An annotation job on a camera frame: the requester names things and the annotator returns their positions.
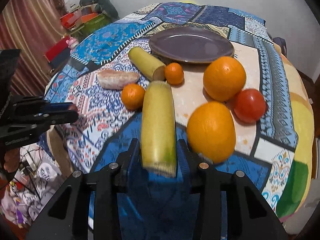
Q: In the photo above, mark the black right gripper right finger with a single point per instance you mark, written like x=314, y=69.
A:
x=228, y=202

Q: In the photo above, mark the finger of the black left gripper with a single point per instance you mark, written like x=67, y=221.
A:
x=52, y=121
x=53, y=106

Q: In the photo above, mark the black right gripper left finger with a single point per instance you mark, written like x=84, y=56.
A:
x=66, y=214

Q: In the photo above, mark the long yellow sugarcane piece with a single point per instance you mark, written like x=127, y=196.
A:
x=158, y=130

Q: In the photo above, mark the peeled pomelo segment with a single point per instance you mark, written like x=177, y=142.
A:
x=116, y=80

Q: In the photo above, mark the small tangerine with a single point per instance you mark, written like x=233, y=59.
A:
x=174, y=74
x=132, y=96

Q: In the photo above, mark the large orange front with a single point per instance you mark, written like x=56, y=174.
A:
x=211, y=132

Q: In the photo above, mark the large orange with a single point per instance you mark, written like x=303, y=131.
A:
x=224, y=78
x=211, y=132

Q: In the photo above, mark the short yellow sugarcane piece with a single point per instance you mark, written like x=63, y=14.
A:
x=151, y=67

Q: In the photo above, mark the red tomato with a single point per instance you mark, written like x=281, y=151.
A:
x=249, y=105

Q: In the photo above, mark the yellow green blanket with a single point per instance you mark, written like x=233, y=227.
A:
x=299, y=180

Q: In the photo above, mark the red gift box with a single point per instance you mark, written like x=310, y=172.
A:
x=59, y=53

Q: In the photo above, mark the pink rabbit toy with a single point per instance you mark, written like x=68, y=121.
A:
x=72, y=43

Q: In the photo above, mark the brown striped curtain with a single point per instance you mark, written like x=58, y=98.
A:
x=33, y=26

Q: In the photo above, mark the green storage box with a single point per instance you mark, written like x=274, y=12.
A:
x=89, y=27

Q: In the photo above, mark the orange box in bin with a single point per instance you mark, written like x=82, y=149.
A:
x=75, y=19

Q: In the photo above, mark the grey plush toy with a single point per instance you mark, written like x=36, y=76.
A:
x=105, y=7

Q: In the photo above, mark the dark purple oval plate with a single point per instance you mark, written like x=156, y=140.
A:
x=190, y=45

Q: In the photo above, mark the blue patchwork bed cover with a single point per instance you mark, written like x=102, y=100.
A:
x=154, y=206

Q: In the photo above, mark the grey backpack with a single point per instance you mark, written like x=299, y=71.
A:
x=280, y=45

